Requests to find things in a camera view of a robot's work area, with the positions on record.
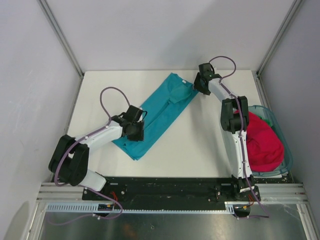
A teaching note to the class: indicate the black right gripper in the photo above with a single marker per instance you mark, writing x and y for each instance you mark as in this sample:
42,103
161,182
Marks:
197,85

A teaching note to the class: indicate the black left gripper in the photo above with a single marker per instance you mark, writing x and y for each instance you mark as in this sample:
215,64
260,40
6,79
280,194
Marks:
140,136

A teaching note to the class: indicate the teal t-shirt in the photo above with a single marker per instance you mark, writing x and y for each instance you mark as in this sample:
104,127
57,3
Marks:
163,107

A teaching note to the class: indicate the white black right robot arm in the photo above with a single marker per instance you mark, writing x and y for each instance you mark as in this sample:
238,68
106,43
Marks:
234,121

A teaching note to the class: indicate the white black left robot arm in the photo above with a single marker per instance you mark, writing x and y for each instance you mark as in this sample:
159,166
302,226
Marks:
70,160

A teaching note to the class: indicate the clear blue plastic bin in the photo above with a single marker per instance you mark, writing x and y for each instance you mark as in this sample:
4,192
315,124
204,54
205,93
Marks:
265,113

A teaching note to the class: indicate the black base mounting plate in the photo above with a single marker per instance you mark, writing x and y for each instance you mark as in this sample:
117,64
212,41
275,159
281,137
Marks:
174,192

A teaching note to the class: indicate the green t-shirt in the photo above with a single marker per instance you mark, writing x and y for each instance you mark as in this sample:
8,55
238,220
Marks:
268,122

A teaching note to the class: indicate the magenta red t-shirt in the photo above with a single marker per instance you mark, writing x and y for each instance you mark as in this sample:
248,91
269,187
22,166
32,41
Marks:
264,150

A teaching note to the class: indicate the right aluminium corner post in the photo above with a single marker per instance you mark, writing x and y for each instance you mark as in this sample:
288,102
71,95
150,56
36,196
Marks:
280,34

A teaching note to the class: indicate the aluminium corner post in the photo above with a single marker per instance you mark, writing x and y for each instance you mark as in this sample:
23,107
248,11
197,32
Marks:
280,34
49,14

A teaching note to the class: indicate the white slotted cable duct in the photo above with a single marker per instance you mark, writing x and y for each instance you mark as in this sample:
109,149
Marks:
107,208

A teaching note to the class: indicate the aluminium frame rail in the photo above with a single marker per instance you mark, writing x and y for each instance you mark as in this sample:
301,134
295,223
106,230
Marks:
50,193

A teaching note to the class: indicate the left aluminium corner post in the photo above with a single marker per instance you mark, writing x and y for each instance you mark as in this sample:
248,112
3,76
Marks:
49,14

